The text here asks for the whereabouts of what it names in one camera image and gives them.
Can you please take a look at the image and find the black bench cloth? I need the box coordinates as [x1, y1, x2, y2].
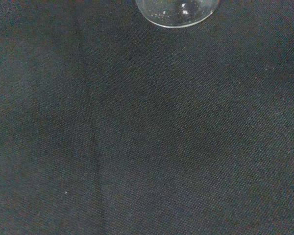
[0, 0, 294, 235]

